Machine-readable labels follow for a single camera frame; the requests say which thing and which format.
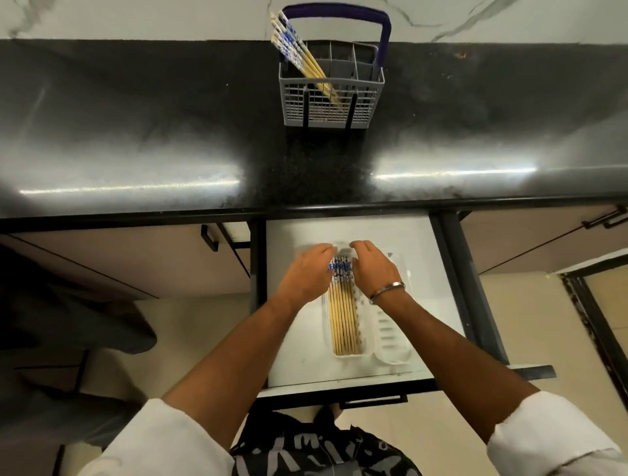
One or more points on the person's right fingers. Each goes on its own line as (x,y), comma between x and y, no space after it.
(362,247)

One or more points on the beige cabinet door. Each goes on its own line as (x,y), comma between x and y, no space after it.
(122,255)
(530,240)

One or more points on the person's right hand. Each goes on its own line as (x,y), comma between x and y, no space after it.
(378,274)

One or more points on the black metal door frame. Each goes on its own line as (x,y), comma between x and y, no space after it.
(596,333)

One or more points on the white drawer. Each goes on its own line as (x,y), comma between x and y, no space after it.
(431,274)

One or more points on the person's left hand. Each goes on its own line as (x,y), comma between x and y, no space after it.
(304,277)

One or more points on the bundle of blue-patterned bamboo chopsticks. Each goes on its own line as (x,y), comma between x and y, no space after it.
(343,318)
(299,51)

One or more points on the person's left forearm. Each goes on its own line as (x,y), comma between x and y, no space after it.
(230,363)

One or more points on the dark grey chair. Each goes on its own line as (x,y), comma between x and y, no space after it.
(64,318)

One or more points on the white right sleeve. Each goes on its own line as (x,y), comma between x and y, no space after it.
(554,436)

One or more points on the white plastic cutlery tray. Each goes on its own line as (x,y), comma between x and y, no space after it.
(390,338)

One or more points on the white left sleeve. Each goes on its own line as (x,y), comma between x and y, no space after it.
(162,441)

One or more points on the person's left fingers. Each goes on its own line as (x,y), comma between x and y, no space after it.
(327,256)

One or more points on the black patterned shirt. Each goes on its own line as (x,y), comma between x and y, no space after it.
(319,451)

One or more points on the white sleeve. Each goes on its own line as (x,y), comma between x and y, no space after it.
(554,436)
(162,441)

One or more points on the person's right forearm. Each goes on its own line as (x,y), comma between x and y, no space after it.
(451,363)

